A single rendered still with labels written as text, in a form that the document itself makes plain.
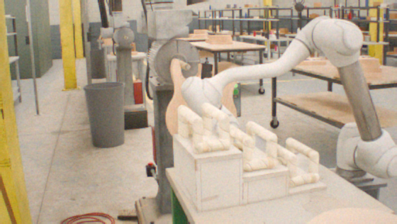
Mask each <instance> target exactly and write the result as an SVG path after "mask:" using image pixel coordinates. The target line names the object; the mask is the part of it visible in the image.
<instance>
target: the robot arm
mask: <svg viewBox="0 0 397 224"><path fill-rule="evenodd" d="M362 45H363V35H362V32H361V30H360V29H359V28H358V27H357V26H356V25H354V24H353V23H350V22H348V21H345V20H342V19H331V18H329V17H327V16H319V17H317V18H315V19H314V20H312V21H310V22H309V23H308V25H307V26H306V27H304V28H302V29H301V31H300V32H299V34H298V35H297V36H296V37H295V38H294V39H293V41H292V42H291V44H290V46H289V47H288V48H287V49H286V52H285V53H284V54H283V55H282V56H281V57H280V58H279V59H278V60H277V61H276V62H270V63H266V64H261V65H252V66H246V67H236V68H232V69H227V70H225V71H223V72H221V73H220V74H218V75H216V76H215V77H211V78H205V79H201V78H200V77H188V78H187V79H186V80H185V81H184V83H183V84H182V86H181V94H182V96H183V97H184V100H185V101H186V102H187V104H188V105H189V107H190V108H191V109H192V111H193V112H194V113H196V114H197V115H199V116H200V117H202V105H203V104H204V103H209V104H211V105H213V106H215V107H216V108H218V109H220V110H221V111H223V112H224V113H226V114H227V115H228V117H229V124H231V125H233V126H235V127H236V128H237V129H240V125H239V123H238V121H237V119H236V118H235V117H234V116H233V114H232V113H231V112H229V110H228V109H227V108H226V107H224V105H223V104H222V103H221V102H220V101H221V98H222V97H223V90H224V87H225V86H226V85H227V84H228V83H230V82H237V81H245V80H252V79H266V78H272V77H278V76H280V75H282V74H284V73H286V72H288V71H289V70H292V69H293V68H294V67H295V66H296V65H298V64H299V63H301V62H302V61H303V60H305V59H306V58H309V57H310V56H311V55H312V54H313V53H314V52H315V51H323V52H324V54H325V55H326V57H327V58H328V60H329V61H330V63H331V64H332V65H333V66H335V67H336V70H337V72H338V74H339V77H340V80H341V82H342V85H343V87H344V89H345V94H346V97H347V100H348V102H349V104H350V107H351V111H352V114H353V116H354V119H355V121H356V123H346V124H345V126H343V127H342V130H341V131H340V134H339V136H338V139H337V152H336V158H337V166H336V168H332V169H330V170H331V171H332V172H334V173H336V175H338V176H341V177H342V178H343V179H345V180H346V181H347V182H350V183H352V182H361V181H373V180H374V177H373V176H375V177H379V178H383V179H390V178H392V177H394V176H397V147H396V144H395V143H394V142H393V139H392V138H391V136H390V135H389V133H388V132H386V130H383V129H382V128H381V125H380V122H379V117H378V116H377V113H376V110H375V105H374V102H373V100H372V97H371V94H370V90H369V87H368V85H367V81H366V79H365V77H364V72H363V69H362V66H361V64H360V61H359V56H360V51H359V49H360V48H361V46H362ZM368 173H369V174H368ZM370 174H371V175H370ZM372 175H373V176H372Z"/></svg>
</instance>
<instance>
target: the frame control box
mask: <svg viewBox="0 0 397 224"><path fill-rule="evenodd" d="M236 84H237V87H236V88H233V90H234V89H237V90H238V93H237V94H234V93H233V103H234V105H235V109H236V112H237V117H240V116H241V105H240V82H237V83H236Z"/></svg>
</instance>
